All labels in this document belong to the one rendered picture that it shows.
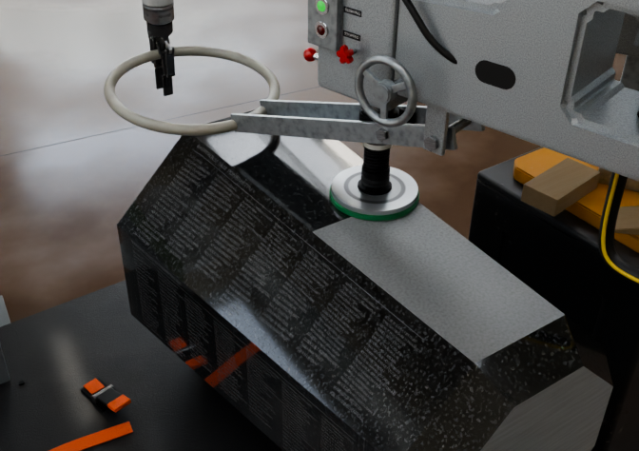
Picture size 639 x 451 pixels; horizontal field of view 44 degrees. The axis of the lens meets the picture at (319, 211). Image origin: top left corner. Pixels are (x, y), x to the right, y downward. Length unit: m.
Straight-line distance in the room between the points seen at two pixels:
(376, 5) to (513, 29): 0.29
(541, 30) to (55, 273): 2.20
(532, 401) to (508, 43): 0.67
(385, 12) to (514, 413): 0.80
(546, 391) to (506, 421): 0.10
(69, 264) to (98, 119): 1.20
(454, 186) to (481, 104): 2.05
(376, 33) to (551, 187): 0.67
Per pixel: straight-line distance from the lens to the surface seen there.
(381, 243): 1.80
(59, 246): 3.29
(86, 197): 3.57
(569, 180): 2.11
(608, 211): 1.62
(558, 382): 1.63
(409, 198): 1.91
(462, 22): 1.52
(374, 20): 1.63
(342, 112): 1.99
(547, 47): 1.45
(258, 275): 1.88
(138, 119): 2.13
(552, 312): 1.68
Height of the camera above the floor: 1.88
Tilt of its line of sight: 34 degrees down
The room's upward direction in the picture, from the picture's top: 1 degrees clockwise
